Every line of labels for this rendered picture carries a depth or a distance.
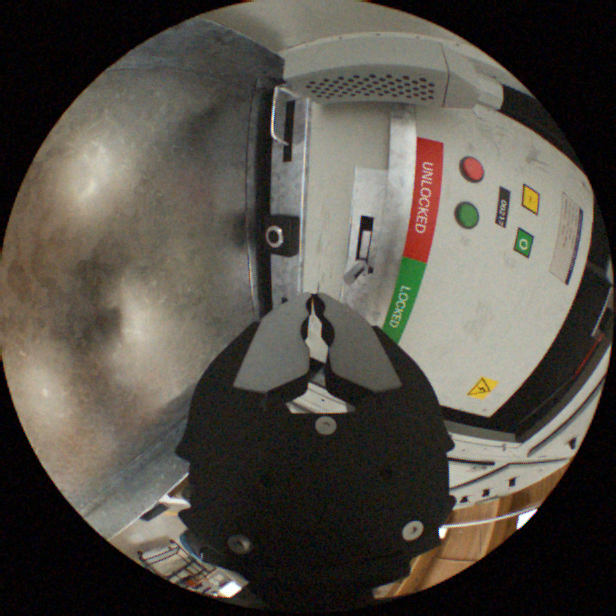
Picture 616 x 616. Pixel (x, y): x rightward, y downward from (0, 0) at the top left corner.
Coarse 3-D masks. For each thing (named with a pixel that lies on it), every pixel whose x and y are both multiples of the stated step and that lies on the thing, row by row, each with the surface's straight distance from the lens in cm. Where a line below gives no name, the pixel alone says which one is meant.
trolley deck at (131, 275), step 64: (64, 128) 26; (128, 128) 25; (192, 128) 27; (64, 192) 23; (128, 192) 23; (192, 192) 25; (64, 256) 23; (128, 256) 22; (192, 256) 25; (0, 320) 27; (64, 320) 24; (128, 320) 24; (192, 320) 28; (64, 384) 28; (128, 384) 28; (192, 384) 33; (64, 448) 36; (128, 448) 37
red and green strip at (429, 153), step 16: (416, 144) 27; (432, 144) 27; (416, 160) 26; (432, 160) 26; (416, 176) 25; (432, 176) 26; (416, 192) 25; (432, 192) 25; (416, 208) 25; (432, 208) 25; (416, 224) 25; (432, 224) 25; (416, 240) 25; (432, 240) 25; (416, 256) 25; (400, 272) 26; (416, 272) 26; (400, 288) 27; (416, 288) 27; (400, 304) 28; (400, 320) 29; (400, 336) 30
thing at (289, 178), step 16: (288, 112) 33; (304, 112) 31; (288, 128) 32; (304, 128) 30; (272, 144) 32; (304, 144) 29; (272, 160) 32; (288, 160) 30; (304, 160) 28; (272, 176) 31; (288, 176) 29; (304, 176) 28; (272, 192) 31; (288, 192) 29; (304, 192) 28; (272, 208) 31; (288, 208) 29; (304, 208) 28; (304, 224) 28; (304, 240) 29; (272, 256) 32; (272, 272) 33; (288, 272) 31; (272, 288) 35; (288, 288) 32
